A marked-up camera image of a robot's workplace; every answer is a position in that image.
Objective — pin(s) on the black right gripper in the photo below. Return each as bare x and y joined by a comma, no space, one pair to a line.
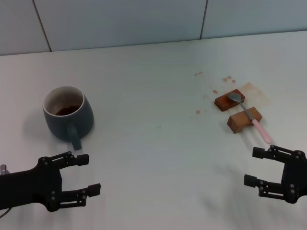
296,182

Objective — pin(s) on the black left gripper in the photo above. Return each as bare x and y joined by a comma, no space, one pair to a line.
28,187

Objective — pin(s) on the grey ceramic cup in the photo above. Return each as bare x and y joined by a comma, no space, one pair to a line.
69,119

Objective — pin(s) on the light wooden notched block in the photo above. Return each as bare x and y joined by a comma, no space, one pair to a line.
239,121

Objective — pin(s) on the dark reddish wooden block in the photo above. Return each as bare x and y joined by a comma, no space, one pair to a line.
224,103

